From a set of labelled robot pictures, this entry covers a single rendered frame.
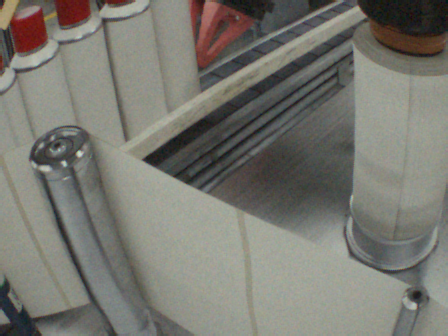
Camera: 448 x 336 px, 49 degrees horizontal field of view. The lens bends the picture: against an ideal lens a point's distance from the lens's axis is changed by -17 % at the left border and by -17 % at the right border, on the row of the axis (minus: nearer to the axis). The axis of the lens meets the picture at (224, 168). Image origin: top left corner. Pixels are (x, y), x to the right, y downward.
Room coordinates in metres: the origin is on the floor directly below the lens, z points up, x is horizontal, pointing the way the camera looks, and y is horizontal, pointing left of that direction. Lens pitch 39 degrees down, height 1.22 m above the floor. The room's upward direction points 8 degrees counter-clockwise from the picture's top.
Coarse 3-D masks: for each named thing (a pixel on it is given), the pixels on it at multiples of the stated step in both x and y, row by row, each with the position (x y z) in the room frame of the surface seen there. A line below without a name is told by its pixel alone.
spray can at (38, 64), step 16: (16, 16) 0.42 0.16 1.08; (32, 16) 0.41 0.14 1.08; (16, 32) 0.41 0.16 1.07; (32, 32) 0.41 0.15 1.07; (16, 48) 0.41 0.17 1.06; (32, 48) 0.41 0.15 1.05; (48, 48) 0.42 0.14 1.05; (16, 64) 0.41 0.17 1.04; (32, 64) 0.40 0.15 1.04; (48, 64) 0.41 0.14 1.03; (32, 80) 0.40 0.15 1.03; (48, 80) 0.40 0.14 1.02; (64, 80) 0.42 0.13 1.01; (32, 96) 0.40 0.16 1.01; (48, 96) 0.40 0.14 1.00; (64, 96) 0.41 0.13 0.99; (32, 112) 0.40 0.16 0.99; (48, 112) 0.40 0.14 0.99; (64, 112) 0.41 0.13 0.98; (32, 128) 0.40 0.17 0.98; (48, 128) 0.40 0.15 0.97
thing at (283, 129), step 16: (320, 0) 0.95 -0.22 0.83; (336, 0) 0.95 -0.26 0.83; (208, 48) 0.78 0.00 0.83; (224, 48) 0.77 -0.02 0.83; (240, 48) 0.76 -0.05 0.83; (208, 64) 0.72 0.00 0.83; (320, 96) 0.60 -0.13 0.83; (304, 112) 0.57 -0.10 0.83; (288, 128) 0.54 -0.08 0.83; (256, 144) 0.52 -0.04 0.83; (240, 160) 0.50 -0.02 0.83; (224, 176) 0.47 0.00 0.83
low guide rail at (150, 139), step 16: (352, 16) 0.69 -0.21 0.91; (320, 32) 0.63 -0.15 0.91; (336, 32) 0.66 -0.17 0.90; (288, 48) 0.59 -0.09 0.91; (304, 48) 0.61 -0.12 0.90; (256, 64) 0.55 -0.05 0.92; (272, 64) 0.56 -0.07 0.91; (224, 80) 0.53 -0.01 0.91; (240, 80) 0.53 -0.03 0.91; (256, 80) 0.54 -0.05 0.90; (208, 96) 0.50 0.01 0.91; (224, 96) 0.51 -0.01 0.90; (176, 112) 0.48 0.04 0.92; (192, 112) 0.48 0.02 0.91; (208, 112) 0.50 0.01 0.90; (160, 128) 0.45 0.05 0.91; (176, 128) 0.47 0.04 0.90; (128, 144) 0.44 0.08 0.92; (144, 144) 0.44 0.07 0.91; (160, 144) 0.45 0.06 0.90
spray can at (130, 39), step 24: (120, 0) 0.47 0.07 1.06; (144, 0) 0.48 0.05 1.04; (120, 24) 0.46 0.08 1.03; (144, 24) 0.47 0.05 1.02; (120, 48) 0.46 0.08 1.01; (144, 48) 0.47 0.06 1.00; (120, 72) 0.46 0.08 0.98; (144, 72) 0.47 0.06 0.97; (120, 96) 0.47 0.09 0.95; (144, 96) 0.46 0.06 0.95; (144, 120) 0.46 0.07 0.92
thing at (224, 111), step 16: (352, 0) 0.83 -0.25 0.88; (320, 16) 0.76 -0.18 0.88; (336, 16) 0.76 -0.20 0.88; (288, 32) 0.70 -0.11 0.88; (304, 32) 0.70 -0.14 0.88; (352, 32) 0.69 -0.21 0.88; (256, 48) 0.66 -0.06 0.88; (272, 48) 0.66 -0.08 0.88; (320, 48) 0.65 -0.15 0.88; (224, 64) 0.63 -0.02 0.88; (240, 64) 0.62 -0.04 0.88; (288, 64) 0.61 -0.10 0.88; (304, 64) 0.61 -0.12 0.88; (208, 80) 0.59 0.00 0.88; (272, 80) 0.57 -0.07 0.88; (240, 96) 0.55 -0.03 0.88; (256, 96) 0.54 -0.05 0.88; (224, 112) 0.52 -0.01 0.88; (192, 128) 0.50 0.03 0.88; (208, 128) 0.49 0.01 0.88; (176, 144) 0.47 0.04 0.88; (144, 160) 0.45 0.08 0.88; (160, 160) 0.45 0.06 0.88
